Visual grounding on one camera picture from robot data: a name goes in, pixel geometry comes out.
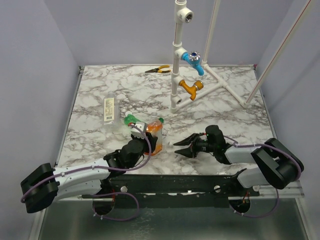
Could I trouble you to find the brass yellow faucet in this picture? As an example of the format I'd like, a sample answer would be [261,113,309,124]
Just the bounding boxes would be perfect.
[179,80,204,101]

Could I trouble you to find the white PVC pipe frame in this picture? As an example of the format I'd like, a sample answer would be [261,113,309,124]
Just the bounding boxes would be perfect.
[170,0,314,113]

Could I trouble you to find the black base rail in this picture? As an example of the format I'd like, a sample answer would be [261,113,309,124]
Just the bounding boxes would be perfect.
[49,172,273,210]

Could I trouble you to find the orange label tea bottle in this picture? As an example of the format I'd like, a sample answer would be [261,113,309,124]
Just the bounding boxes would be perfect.
[146,111,163,155]

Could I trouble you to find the blue plastic faucet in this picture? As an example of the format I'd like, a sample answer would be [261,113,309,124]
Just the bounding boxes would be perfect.
[181,51,205,76]

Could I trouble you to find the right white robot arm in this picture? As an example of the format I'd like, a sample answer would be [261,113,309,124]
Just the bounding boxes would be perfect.
[173,132,304,196]

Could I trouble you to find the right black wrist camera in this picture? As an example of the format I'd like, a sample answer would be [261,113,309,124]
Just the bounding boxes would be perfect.
[205,125,226,153]

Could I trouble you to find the green plastic bottle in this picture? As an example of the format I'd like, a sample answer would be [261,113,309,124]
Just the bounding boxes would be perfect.
[123,115,140,126]

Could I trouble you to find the clear square water bottle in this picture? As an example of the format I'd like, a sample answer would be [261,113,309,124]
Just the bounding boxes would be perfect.
[102,92,120,126]

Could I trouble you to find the yellow handled pliers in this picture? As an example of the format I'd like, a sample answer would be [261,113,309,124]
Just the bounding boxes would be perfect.
[145,65,171,74]

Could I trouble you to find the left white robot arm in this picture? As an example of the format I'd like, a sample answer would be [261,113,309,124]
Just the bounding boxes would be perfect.
[20,132,159,214]

